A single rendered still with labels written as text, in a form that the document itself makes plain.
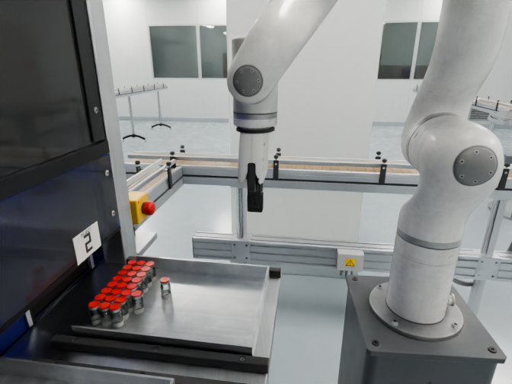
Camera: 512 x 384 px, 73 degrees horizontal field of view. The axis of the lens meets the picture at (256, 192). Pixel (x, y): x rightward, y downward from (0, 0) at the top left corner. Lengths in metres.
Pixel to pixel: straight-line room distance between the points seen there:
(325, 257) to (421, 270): 1.04
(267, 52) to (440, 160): 0.32
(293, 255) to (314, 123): 0.81
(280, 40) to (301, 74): 1.54
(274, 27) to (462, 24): 0.30
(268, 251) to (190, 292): 0.96
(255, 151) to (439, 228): 0.37
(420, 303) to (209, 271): 0.48
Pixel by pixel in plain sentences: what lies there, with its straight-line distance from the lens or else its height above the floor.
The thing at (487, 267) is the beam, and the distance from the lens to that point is 1.94.
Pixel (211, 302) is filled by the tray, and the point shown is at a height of 0.88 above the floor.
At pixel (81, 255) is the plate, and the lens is 0.81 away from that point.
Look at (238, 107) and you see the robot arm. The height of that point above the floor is 1.30.
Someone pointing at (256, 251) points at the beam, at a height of 0.50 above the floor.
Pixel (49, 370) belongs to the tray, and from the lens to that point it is 0.72.
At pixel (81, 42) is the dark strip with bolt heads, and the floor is 1.41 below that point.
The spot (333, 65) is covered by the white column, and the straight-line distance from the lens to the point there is 2.10.
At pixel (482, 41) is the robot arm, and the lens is 0.69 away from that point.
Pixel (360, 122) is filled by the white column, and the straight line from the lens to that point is 2.15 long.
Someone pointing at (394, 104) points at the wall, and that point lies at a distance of 8.90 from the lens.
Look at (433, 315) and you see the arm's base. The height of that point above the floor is 0.89.
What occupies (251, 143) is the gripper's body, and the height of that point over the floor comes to 1.24.
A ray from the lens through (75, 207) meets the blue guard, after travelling 0.78.
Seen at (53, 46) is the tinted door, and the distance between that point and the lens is 0.76.
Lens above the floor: 1.37
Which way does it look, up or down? 20 degrees down
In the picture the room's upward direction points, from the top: straight up
